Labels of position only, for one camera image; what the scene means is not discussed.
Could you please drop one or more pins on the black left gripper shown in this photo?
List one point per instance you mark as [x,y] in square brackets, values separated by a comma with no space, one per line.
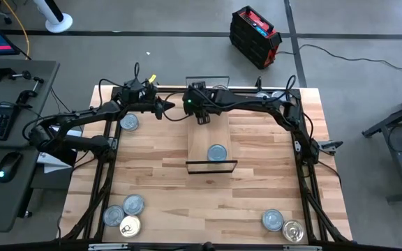
[150,99]

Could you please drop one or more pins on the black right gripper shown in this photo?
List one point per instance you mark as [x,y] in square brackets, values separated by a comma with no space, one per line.
[202,102]

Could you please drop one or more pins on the green label tuna can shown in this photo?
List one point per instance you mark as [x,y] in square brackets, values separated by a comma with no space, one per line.
[217,152]

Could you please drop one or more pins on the silver lid seafood can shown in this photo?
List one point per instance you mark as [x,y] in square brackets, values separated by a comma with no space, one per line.
[133,204]
[113,215]
[129,122]

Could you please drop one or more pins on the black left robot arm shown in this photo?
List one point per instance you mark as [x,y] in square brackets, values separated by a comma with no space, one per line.
[82,116]

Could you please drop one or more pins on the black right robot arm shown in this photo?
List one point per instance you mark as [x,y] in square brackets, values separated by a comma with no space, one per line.
[257,101]

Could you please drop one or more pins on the wooden shelf with black frames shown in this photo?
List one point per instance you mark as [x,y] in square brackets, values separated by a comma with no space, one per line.
[208,139]

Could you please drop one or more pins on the silver plain lid can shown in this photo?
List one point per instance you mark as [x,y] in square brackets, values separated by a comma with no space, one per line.
[278,94]

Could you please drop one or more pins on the red and black toolbox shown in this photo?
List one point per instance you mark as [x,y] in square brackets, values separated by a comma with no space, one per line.
[255,38]

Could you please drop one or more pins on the white paper sheets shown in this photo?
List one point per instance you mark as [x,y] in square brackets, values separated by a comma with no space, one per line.
[52,164]

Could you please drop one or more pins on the grey metal clamp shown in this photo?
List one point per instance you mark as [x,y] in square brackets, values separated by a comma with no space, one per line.
[330,144]

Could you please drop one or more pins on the black desk clamp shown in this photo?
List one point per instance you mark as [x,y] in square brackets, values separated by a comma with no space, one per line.
[26,94]
[5,74]

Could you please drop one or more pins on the black computer mouse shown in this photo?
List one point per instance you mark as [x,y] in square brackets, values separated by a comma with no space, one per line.
[9,166]

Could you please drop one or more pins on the black aluminium table frame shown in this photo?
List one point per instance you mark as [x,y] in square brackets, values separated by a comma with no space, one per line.
[173,90]

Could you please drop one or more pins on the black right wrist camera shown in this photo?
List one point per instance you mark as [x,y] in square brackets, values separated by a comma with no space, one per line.
[198,85]

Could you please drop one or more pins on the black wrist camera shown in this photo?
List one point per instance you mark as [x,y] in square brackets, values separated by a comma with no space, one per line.
[133,90]
[198,85]

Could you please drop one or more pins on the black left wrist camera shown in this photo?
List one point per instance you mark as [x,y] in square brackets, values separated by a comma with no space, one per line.
[133,90]

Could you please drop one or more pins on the grey frame bracket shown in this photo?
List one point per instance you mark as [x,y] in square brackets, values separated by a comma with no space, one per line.
[298,145]
[113,143]

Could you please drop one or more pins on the white pedestal stand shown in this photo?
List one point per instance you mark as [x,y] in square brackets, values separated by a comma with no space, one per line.
[58,21]

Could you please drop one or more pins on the silver rail bracket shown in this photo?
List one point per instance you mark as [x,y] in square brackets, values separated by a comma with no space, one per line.
[107,246]
[302,248]

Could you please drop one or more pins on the black side table frame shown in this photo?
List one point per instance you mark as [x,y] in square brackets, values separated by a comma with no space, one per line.
[393,139]

